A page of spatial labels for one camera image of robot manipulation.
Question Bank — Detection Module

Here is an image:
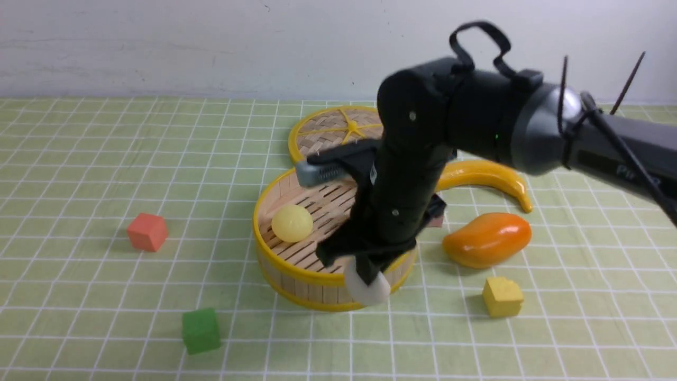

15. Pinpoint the yellow bun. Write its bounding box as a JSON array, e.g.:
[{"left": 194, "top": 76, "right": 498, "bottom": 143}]
[{"left": 271, "top": 205, "right": 314, "bottom": 243}]

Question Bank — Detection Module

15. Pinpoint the yellow cube block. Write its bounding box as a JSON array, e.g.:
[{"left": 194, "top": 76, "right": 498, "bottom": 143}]
[{"left": 482, "top": 277, "right": 524, "bottom": 318}]

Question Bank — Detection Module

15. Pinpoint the woven bamboo steamer lid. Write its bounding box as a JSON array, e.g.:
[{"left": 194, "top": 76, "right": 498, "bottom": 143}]
[{"left": 288, "top": 105, "right": 383, "bottom": 162}]

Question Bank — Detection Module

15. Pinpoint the bamboo steamer tray yellow rim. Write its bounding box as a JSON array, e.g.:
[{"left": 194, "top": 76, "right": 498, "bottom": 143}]
[{"left": 252, "top": 167, "right": 418, "bottom": 312}]

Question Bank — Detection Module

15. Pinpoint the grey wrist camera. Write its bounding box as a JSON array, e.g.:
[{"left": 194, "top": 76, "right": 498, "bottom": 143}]
[{"left": 296, "top": 160, "right": 348, "bottom": 188}]

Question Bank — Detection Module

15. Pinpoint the pink cube block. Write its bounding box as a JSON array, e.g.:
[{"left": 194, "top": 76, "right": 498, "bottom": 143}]
[{"left": 427, "top": 211, "right": 444, "bottom": 228}]

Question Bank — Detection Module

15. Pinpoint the green cube block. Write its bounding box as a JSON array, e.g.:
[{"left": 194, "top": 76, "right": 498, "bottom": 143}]
[{"left": 182, "top": 308, "right": 222, "bottom": 356}]

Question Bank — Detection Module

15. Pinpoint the yellow plastic banana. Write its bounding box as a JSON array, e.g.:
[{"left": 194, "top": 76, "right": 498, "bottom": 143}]
[{"left": 435, "top": 160, "right": 534, "bottom": 214}]

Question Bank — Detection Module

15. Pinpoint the orange plastic mango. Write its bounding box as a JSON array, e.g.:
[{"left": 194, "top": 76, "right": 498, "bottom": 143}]
[{"left": 442, "top": 212, "right": 532, "bottom": 269}]

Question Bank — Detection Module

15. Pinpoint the green checkered tablecloth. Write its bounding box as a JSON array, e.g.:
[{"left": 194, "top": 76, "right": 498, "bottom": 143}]
[{"left": 1, "top": 97, "right": 676, "bottom": 380}]

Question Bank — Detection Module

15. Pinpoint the red cube block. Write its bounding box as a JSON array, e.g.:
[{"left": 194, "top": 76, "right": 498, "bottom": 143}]
[{"left": 126, "top": 213, "right": 168, "bottom": 252}]

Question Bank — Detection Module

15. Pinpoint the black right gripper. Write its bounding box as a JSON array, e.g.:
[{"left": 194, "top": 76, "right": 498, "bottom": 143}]
[{"left": 307, "top": 139, "right": 447, "bottom": 286}]

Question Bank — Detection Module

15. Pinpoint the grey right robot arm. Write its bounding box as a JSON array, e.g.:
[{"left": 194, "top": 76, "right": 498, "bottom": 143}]
[{"left": 296, "top": 20, "right": 676, "bottom": 286}]

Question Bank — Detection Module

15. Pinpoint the white bun front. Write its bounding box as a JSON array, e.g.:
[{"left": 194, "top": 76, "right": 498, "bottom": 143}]
[{"left": 343, "top": 257, "right": 391, "bottom": 306}]

